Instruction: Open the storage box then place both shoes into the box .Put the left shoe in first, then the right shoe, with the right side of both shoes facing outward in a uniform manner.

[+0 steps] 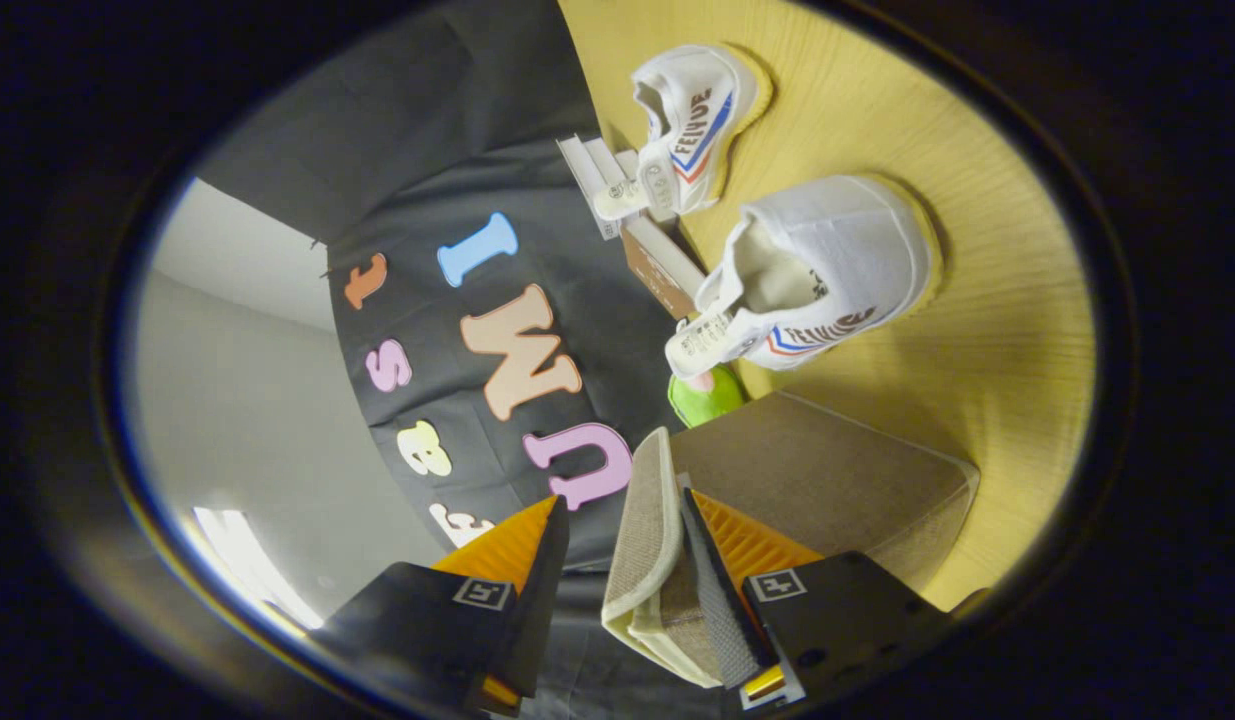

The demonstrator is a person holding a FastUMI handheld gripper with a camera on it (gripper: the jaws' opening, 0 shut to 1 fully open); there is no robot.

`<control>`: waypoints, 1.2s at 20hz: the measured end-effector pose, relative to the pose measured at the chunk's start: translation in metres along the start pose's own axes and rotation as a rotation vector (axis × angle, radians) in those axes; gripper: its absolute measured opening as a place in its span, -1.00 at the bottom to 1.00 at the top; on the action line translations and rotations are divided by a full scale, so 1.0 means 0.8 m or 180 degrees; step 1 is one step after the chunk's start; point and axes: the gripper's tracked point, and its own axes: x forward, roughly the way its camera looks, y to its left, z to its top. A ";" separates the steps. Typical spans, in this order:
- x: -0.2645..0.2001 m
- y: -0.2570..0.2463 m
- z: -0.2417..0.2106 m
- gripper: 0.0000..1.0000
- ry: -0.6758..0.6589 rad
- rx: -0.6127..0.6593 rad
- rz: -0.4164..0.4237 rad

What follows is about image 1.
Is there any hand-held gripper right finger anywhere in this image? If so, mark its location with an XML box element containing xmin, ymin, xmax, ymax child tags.
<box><xmin>680</xmin><ymin>488</ymin><xmax>958</xmax><ymax>713</ymax></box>

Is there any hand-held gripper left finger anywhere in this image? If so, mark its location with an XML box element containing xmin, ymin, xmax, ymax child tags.
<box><xmin>322</xmin><ymin>495</ymin><xmax>570</xmax><ymax>719</ymax></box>

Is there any beige fabric storage box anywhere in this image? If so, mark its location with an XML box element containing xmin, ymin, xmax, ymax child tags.
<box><xmin>602</xmin><ymin>392</ymin><xmax>981</xmax><ymax>691</ymax></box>

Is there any white canvas shoe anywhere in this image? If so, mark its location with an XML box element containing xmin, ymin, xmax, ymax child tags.
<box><xmin>592</xmin><ymin>43</ymin><xmax>775</xmax><ymax>223</ymax></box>
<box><xmin>665</xmin><ymin>175</ymin><xmax>943</xmax><ymax>381</ymax></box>

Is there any green and pink plush toy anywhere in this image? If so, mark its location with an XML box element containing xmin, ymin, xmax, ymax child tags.
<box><xmin>667</xmin><ymin>365</ymin><xmax>748</xmax><ymax>429</ymax></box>

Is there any ceiling light panel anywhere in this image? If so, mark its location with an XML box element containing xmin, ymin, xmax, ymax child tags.
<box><xmin>192</xmin><ymin>505</ymin><xmax>323</xmax><ymax>631</ymax></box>

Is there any brown book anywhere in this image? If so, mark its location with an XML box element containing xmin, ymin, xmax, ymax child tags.
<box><xmin>622</xmin><ymin>215</ymin><xmax>708</xmax><ymax>321</ymax></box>

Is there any white book with dark cover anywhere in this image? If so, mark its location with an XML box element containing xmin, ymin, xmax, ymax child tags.
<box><xmin>557</xmin><ymin>135</ymin><xmax>618</xmax><ymax>241</ymax></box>

